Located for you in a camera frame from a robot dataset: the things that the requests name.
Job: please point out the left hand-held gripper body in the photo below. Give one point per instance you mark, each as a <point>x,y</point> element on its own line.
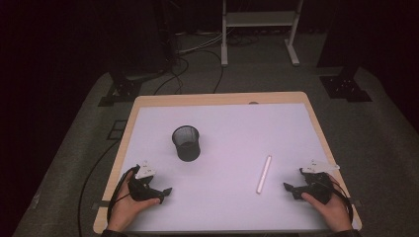
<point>140,189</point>

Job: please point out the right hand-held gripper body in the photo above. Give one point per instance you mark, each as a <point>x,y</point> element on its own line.
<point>318,187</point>

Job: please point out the person's left hand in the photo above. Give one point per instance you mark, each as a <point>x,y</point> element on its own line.
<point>126,207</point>

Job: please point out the person's right hand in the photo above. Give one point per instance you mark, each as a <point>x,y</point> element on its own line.
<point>331,210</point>

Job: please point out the white pen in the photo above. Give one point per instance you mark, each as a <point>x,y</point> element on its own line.
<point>264,174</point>

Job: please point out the black mesh pen holder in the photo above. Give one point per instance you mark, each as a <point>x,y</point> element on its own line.
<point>186,144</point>

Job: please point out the floor outlet box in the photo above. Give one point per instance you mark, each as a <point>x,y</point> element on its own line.
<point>117,130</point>

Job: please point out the white table mat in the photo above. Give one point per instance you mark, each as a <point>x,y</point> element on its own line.
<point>224,138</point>

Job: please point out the black stand with base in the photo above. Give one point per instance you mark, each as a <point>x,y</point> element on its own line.
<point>346,86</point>
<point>123,87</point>

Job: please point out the wooden table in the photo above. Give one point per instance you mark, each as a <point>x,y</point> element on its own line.
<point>210,97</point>

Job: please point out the white metal desk frame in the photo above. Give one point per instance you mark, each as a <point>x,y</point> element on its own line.
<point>260,18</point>

